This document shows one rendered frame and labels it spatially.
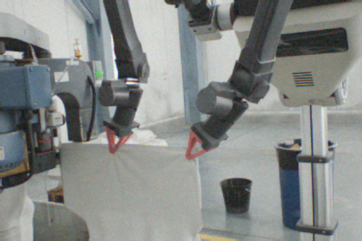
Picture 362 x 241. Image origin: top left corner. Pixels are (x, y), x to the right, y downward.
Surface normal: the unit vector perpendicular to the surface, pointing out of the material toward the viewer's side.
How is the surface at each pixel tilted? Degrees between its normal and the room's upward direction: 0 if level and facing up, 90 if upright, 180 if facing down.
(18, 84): 90
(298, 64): 130
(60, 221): 90
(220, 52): 90
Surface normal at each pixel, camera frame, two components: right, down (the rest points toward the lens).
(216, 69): -0.51, 0.14
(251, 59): -0.81, 0.22
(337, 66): -0.34, 0.74
